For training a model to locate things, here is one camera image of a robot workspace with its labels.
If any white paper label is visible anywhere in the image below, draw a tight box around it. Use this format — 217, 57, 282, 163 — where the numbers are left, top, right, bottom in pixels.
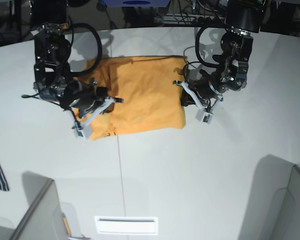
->
94, 216, 159, 236

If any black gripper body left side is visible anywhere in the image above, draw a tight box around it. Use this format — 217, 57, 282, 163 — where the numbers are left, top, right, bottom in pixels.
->
186, 73, 224, 105

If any grey bin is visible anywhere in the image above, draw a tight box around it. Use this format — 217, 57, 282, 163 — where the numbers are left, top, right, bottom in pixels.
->
0, 178, 90, 240
238, 164, 300, 240

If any yellow-orange T-shirt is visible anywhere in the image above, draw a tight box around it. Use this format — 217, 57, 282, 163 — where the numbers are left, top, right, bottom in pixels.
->
79, 56, 187, 140

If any aluminium frame rail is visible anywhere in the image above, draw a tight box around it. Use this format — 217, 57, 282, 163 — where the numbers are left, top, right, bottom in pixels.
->
153, 13, 223, 27

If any grey bin left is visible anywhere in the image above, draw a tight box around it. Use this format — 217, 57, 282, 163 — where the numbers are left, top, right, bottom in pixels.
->
0, 178, 90, 240

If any grey bin right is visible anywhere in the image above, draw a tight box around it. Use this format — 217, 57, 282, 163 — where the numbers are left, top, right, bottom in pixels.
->
238, 164, 300, 240

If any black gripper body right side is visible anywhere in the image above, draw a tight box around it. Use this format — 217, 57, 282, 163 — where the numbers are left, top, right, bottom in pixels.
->
58, 78, 109, 118

